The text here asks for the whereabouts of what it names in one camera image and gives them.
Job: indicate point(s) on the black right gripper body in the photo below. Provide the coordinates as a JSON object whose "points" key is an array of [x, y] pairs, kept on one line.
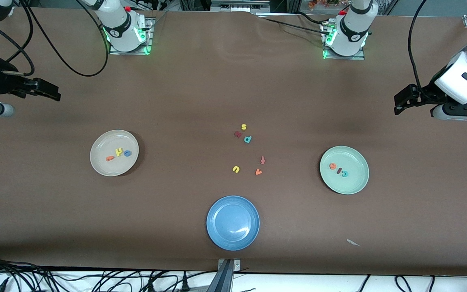
{"points": [[3, 82]]}

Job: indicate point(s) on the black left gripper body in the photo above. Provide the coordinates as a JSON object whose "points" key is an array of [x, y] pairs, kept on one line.
{"points": [[427, 94]]}

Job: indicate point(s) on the yellow foam letter h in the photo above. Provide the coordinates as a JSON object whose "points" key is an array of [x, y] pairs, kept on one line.
{"points": [[119, 153]]}

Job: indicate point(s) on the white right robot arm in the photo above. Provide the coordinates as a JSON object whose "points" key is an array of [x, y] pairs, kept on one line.
{"points": [[120, 24]]}

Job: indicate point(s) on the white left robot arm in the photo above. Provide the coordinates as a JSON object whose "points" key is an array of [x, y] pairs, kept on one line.
{"points": [[353, 32]]}

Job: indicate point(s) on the beige round plate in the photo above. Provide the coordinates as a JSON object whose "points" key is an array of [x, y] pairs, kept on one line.
{"points": [[112, 140]]}

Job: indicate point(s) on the green round plate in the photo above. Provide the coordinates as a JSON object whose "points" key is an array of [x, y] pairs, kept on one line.
{"points": [[351, 186]]}

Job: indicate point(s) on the brown table cover sheet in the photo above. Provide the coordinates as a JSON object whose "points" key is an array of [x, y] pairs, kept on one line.
{"points": [[55, 202]]}

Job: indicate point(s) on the orange artificial flowers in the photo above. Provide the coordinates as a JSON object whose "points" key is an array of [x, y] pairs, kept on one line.
{"points": [[322, 3]]}

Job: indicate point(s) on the white paper scrap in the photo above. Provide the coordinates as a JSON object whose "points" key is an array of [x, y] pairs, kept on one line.
{"points": [[352, 242]]}

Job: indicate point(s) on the teal foam letter p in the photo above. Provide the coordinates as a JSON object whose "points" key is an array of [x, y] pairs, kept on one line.
{"points": [[248, 139]]}

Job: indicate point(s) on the yellow foam letter u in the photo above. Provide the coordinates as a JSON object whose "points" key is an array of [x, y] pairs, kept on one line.
{"points": [[234, 170]]}

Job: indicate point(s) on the blue round plate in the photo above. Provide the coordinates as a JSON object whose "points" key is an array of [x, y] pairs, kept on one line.
{"points": [[232, 223]]}

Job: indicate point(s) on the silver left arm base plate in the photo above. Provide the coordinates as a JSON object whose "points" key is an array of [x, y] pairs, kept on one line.
{"points": [[343, 57]]}

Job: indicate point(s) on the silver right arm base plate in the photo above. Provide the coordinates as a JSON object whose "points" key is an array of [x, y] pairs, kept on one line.
{"points": [[148, 44]]}

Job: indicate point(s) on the aluminium frame rail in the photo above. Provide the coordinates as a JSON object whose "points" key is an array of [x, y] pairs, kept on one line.
{"points": [[237, 6]]}

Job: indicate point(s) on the silver bracket plate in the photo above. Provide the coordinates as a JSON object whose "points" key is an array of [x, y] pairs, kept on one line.
{"points": [[236, 264]]}

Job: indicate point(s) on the grey camera pole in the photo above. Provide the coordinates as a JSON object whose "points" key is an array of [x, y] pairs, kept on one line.
{"points": [[222, 282]]}

